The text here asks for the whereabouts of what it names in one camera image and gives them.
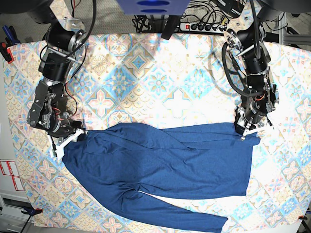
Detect blue clamp top left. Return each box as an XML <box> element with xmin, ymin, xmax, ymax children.
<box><xmin>2</xmin><ymin>25</ymin><xmax>20</xmax><ymax>46</ymax></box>

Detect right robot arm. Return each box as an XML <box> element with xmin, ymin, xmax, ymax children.
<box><xmin>0</xmin><ymin>0</ymin><xmax>90</xmax><ymax>162</ymax></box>

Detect red-black clamp top left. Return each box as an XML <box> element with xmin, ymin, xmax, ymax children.
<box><xmin>0</xmin><ymin>42</ymin><xmax>14</xmax><ymax>64</ymax></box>

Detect clamp bottom right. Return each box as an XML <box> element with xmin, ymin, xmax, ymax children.
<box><xmin>298</xmin><ymin>216</ymin><xmax>308</xmax><ymax>221</ymax></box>

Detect aluminium frame right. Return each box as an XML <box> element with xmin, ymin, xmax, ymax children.
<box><xmin>277</xmin><ymin>12</ymin><xmax>311</xmax><ymax>51</ymax></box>

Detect patterned tile tablecloth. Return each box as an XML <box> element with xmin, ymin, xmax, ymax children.
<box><xmin>0</xmin><ymin>34</ymin><xmax>311</xmax><ymax>233</ymax></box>

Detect clamp bottom left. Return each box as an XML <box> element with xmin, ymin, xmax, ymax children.
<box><xmin>21</xmin><ymin>207</ymin><xmax>43</xmax><ymax>216</ymax></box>

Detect blue box overhead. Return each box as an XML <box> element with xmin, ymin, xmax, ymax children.
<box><xmin>117</xmin><ymin>0</ymin><xmax>190</xmax><ymax>16</ymax></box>

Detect red-white labels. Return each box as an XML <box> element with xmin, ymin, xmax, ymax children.
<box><xmin>0</xmin><ymin>160</ymin><xmax>24</xmax><ymax>192</ymax></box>

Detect blue long-sleeve shirt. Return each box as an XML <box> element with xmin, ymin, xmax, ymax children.
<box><xmin>62</xmin><ymin>123</ymin><xmax>260</xmax><ymax>233</ymax></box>

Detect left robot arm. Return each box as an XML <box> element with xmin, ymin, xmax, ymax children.
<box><xmin>222</xmin><ymin>0</ymin><xmax>280</xmax><ymax>140</ymax></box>

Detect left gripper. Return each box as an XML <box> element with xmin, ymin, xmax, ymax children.
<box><xmin>234</xmin><ymin>74</ymin><xmax>279</xmax><ymax>141</ymax></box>

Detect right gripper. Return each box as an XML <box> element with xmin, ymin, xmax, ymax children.
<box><xmin>27</xmin><ymin>80</ymin><xmax>88</xmax><ymax>160</ymax></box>

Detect black cable bundle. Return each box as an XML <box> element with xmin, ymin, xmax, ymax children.
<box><xmin>132</xmin><ymin>15</ymin><xmax>154</xmax><ymax>33</ymax></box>

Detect black red-lettered bar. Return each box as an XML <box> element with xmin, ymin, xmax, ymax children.
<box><xmin>161</xmin><ymin>15</ymin><xmax>182</xmax><ymax>40</ymax></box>

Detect white power strip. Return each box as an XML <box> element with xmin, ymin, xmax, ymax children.
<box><xmin>179</xmin><ymin>23</ymin><xmax>226</xmax><ymax>34</ymax></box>

